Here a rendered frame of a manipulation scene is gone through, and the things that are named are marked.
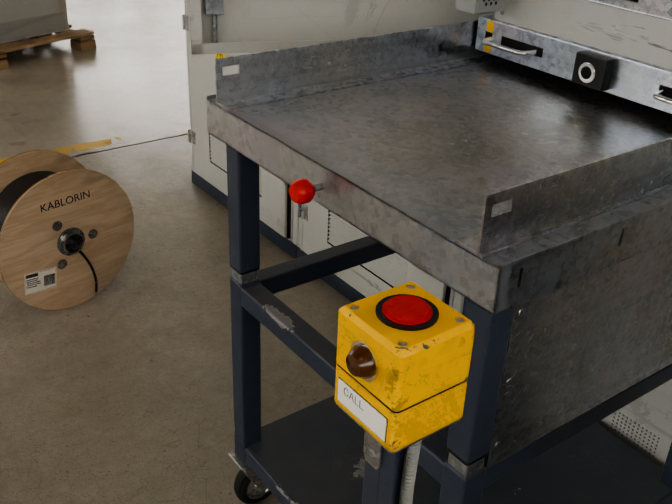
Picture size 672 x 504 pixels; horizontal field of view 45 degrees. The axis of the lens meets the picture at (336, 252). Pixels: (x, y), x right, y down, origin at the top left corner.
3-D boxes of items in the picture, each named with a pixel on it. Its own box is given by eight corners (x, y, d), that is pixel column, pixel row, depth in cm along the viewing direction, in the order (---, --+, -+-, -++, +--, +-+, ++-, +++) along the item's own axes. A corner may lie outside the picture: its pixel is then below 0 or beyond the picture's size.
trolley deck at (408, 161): (493, 316, 84) (501, 266, 81) (207, 132, 127) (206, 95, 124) (814, 179, 120) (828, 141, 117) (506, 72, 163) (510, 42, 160)
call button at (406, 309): (403, 343, 62) (404, 326, 61) (370, 319, 65) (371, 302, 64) (441, 327, 64) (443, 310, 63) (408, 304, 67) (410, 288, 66)
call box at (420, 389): (390, 458, 64) (400, 352, 59) (330, 403, 69) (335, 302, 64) (464, 420, 68) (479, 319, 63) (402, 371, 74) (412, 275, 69)
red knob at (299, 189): (299, 210, 102) (300, 186, 100) (285, 200, 104) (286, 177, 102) (328, 202, 104) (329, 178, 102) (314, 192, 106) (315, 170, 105)
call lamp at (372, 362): (362, 395, 62) (365, 359, 60) (336, 372, 64) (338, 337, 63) (377, 389, 63) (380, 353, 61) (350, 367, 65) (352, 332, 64)
